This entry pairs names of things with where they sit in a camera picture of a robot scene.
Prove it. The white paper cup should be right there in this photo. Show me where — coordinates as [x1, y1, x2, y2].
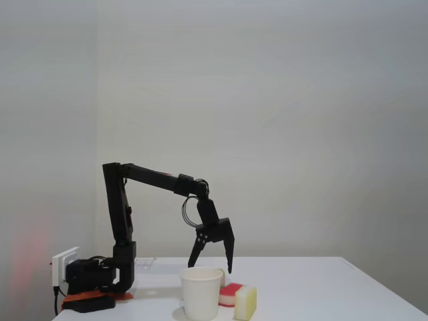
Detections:
[179, 266, 224, 321]

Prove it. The red sponge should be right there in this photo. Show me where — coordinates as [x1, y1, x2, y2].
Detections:
[218, 282, 247, 308]

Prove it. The printed label sheet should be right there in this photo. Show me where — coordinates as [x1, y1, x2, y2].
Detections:
[133, 257, 158, 272]

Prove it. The pale yellow sponge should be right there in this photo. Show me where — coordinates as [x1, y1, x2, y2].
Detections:
[233, 286, 258, 321]

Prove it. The black power adapter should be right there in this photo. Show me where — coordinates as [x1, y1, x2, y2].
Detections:
[64, 255, 117, 289]

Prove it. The orange base clamp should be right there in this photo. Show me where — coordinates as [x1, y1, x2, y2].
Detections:
[61, 289, 134, 314]

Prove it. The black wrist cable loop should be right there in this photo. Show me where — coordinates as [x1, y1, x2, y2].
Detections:
[181, 195, 199, 229]

